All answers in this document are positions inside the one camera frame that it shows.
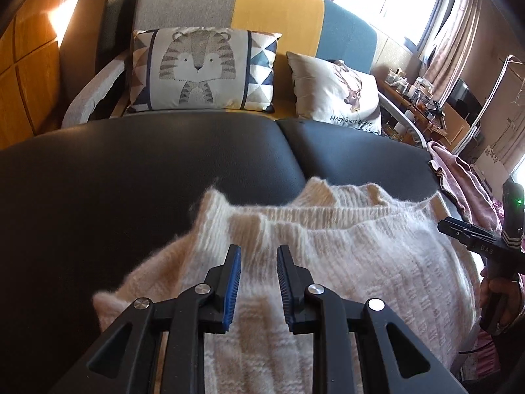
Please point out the deer print cushion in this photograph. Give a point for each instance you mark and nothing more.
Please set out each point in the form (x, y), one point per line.
(328, 90)

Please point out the person's right hand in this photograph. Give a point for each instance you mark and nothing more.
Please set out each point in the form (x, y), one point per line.
(514, 295)

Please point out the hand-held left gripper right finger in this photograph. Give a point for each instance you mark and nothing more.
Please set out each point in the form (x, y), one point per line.
(284, 287)

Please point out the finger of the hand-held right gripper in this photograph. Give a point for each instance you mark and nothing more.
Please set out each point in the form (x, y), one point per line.
(459, 237)
(465, 226)

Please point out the pink knit sweater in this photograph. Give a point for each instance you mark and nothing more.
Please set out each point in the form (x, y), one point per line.
(459, 172)

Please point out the white metal stand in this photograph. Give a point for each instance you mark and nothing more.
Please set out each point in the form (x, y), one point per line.
(492, 94)

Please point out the group of small jars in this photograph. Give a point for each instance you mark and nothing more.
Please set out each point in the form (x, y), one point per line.
(398, 82)

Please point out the clear plastic container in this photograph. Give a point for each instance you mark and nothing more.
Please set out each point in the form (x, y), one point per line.
(423, 90)

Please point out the black handheld tool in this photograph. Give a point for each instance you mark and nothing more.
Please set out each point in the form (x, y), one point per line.
(438, 111)

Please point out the black television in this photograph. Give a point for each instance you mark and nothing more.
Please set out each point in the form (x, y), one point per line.
(463, 98)

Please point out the white knit sweater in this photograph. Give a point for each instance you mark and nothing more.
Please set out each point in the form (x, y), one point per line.
(369, 275)

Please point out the grey yellow blue sofa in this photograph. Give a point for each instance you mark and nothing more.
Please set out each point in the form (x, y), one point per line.
(270, 12)

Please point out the tiger print cushion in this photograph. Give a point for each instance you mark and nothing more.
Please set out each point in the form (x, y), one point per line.
(197, 69)

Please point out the wooden side table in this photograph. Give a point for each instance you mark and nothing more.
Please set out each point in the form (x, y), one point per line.
(393, 94)

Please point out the wooden folding table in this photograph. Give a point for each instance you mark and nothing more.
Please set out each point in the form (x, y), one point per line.
(455, 123)

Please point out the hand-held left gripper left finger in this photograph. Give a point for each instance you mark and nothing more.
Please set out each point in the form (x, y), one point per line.
(233, 287)

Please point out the wooden wardrobe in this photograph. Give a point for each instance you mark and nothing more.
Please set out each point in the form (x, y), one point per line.
(28, 82)

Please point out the pink patterned curtain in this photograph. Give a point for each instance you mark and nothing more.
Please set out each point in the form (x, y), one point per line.
(455, 41)

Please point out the white panel with flower stickers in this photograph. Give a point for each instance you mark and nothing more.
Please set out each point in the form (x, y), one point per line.
(492, 164)

